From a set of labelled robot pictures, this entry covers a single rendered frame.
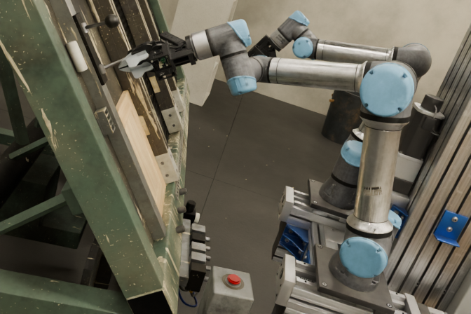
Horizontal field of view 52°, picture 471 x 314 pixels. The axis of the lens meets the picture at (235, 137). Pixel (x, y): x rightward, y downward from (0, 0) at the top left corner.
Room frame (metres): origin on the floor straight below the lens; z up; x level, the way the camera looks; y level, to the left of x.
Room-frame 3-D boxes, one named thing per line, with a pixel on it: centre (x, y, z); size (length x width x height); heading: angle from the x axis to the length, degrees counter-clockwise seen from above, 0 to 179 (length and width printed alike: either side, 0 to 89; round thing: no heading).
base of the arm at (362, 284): (1.25, -0.46, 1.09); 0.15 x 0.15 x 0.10
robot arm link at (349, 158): (1.76, -0.46, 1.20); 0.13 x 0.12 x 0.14; 167
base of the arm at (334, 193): (1.75, -0.45, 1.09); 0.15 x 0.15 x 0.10
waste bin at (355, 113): (5.96, -1.22, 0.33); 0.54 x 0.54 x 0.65
